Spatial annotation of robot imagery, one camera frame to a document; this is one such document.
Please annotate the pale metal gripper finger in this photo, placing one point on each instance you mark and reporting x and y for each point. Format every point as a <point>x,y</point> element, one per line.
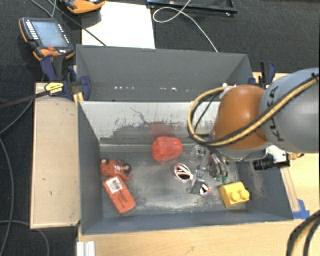
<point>200,151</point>
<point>196,182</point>

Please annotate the white and red sunglasses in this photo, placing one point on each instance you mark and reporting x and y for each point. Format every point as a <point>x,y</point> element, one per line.
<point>182,172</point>

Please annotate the yellow toy brick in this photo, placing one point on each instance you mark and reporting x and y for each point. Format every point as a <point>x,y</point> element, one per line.
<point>233,195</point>

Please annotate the grey metal bin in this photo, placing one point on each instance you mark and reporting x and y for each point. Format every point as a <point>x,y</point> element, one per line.
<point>160,200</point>

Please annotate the orange box with barcode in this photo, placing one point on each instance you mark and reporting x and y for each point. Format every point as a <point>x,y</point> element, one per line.
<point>120,193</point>

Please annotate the orange toy animal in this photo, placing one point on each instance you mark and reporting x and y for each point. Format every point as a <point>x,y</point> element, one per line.
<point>113,169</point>

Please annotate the pale wood board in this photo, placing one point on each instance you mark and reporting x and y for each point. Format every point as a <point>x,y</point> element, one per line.
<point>55,160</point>

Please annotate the black cylinder on white bracket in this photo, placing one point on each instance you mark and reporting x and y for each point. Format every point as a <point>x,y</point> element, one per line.
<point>265,163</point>

